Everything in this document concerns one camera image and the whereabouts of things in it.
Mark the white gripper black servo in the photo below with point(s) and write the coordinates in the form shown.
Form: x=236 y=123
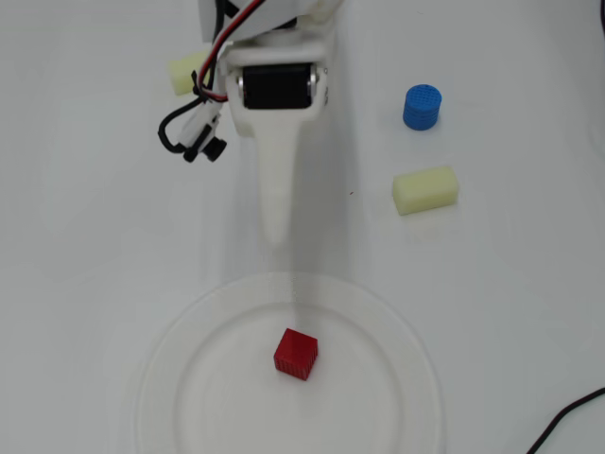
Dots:
x=275 y=88

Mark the red cube block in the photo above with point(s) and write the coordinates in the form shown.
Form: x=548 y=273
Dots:
x=295 y=354

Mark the blue ribbed cylinder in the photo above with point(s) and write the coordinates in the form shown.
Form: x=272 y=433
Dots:
x=422 y=109

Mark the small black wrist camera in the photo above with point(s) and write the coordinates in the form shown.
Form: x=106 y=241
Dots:
x=205 y=137

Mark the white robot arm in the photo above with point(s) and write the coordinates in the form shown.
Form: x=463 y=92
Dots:
x=312 y=12

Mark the white round plate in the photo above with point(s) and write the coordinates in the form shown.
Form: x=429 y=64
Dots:
x=236 y=392

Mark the pale yellow foam block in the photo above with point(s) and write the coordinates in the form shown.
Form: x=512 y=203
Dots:
x=425 y=190
x=186 y=73

